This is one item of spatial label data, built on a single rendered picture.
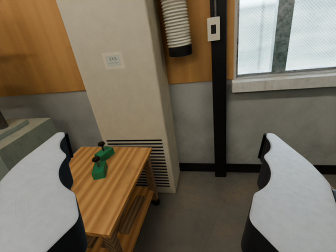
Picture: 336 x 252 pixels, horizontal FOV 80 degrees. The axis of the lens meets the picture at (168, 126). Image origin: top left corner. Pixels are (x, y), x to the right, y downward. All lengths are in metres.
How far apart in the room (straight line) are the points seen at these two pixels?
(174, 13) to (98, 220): 1.16
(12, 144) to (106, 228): 0.98
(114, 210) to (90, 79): 0.83
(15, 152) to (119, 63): 0.96
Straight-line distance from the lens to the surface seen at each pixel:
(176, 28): 1.32
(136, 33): 1.26
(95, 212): 1.11
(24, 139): 1.79
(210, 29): 1.38
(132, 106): 1.40
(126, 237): 1.40
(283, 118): 1.75
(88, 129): 2.06
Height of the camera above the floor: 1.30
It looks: 28 degrees down
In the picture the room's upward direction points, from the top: 9 degrees counter-clockwise
